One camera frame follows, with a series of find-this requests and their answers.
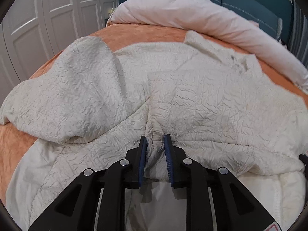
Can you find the white panelled wardrobe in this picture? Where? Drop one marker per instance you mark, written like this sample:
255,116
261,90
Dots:
33,31

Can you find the pink folded duvet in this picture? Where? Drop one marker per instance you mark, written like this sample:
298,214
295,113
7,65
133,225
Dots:
206,17

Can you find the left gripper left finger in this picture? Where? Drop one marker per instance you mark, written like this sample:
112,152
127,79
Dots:
96,200

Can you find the grey curtain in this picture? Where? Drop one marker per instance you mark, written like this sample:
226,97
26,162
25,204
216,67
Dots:
297,43

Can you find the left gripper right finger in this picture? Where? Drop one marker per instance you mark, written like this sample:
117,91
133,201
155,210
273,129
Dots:
215,199

